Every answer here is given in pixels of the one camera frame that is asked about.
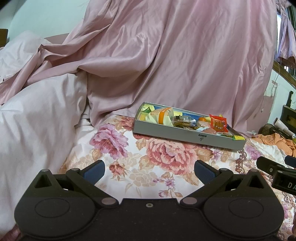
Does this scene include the white pink duvet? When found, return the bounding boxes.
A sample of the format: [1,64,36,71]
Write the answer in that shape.
[0,29,92,237]

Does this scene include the dark wrapped candy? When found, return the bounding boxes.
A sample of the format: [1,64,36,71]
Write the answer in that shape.
[171,115,197,127]

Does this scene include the dark wooden furniture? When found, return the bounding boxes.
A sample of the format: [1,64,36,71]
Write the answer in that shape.
[273,61,295,133]

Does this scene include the orange white snack packet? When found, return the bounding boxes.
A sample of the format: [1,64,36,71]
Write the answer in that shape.
[145,108,174,126]

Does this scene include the red spicy snack packet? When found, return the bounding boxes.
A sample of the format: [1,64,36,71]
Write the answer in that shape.
[209,114,228,133]

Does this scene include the pink satin curtain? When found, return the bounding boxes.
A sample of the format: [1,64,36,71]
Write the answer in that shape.
[1,1,276,132]

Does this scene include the grey cardboard tray box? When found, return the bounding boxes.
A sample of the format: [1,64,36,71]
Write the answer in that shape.
[133,102,246,150]

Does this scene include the clear pink biscuit pack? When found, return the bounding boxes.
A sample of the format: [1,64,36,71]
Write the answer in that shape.
[197,120,217,135]

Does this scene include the orange cloth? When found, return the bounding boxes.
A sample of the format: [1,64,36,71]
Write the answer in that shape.
[252,133,295,157]

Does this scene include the floral bed sheet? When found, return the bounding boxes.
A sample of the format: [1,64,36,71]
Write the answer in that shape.
[58,114,296,241]

